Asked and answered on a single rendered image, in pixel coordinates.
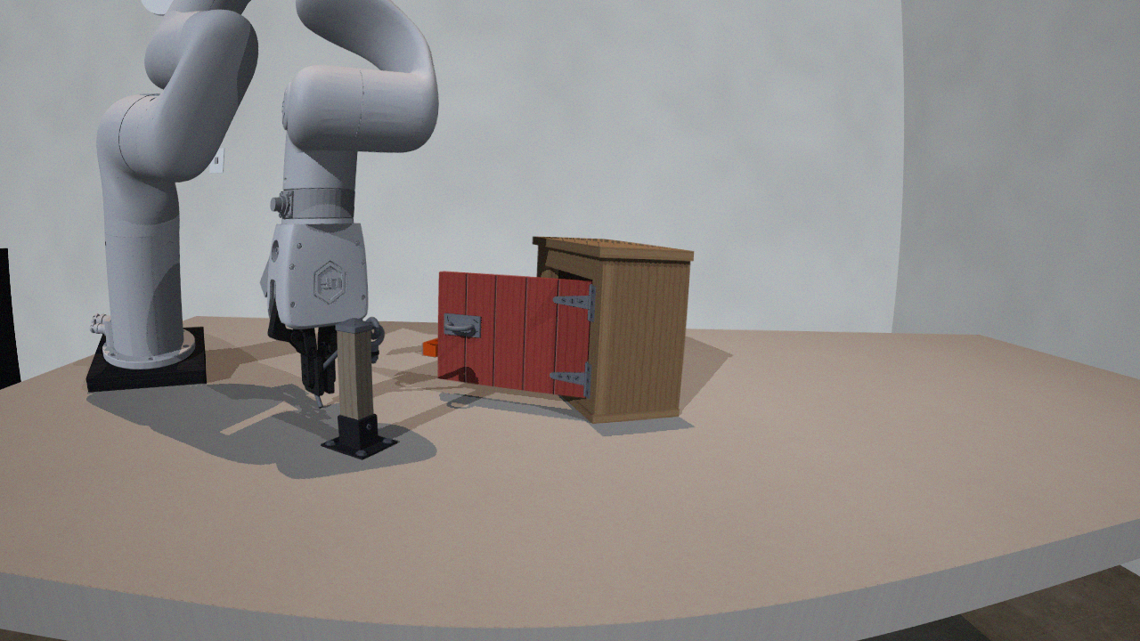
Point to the brown wooden cabinet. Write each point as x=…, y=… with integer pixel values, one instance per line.
x=612, y=346

